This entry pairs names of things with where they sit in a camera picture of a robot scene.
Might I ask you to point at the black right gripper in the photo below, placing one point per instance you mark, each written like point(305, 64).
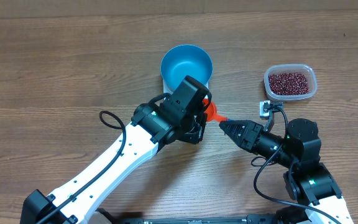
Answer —
point(249, 135)

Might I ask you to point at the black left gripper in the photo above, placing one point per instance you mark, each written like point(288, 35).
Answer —
point(197, 135)

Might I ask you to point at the red scoop blue handle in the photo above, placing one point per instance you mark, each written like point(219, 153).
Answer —
point(212, 114)

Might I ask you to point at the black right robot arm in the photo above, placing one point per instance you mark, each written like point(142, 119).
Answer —
point(315, 195)

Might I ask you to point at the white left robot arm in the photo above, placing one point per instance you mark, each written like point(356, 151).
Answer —
point(160, 121)

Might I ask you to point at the white digital kitchen scale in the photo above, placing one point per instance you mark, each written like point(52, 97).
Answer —
point(167, 89)

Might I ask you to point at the teal blue bowl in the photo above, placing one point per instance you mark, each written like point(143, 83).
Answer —
point(184, 60)

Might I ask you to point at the clear plastic container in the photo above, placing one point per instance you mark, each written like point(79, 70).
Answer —
point(306, 70)

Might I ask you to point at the red beans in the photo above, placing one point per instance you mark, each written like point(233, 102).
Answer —
point(288, 84)

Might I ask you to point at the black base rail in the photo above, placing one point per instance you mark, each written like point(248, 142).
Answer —
point(134, 218)

